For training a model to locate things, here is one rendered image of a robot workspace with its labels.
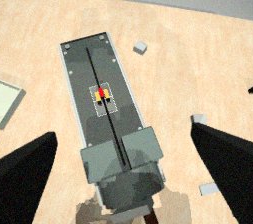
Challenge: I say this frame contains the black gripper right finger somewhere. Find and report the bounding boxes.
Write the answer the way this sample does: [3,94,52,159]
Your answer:
[190,122,253,224]

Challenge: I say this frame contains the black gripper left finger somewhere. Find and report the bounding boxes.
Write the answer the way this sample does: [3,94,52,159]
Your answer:
[0,131,58,224]

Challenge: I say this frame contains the light grey flat bar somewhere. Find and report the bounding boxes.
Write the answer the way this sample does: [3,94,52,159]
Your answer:
[199,182,220,196]

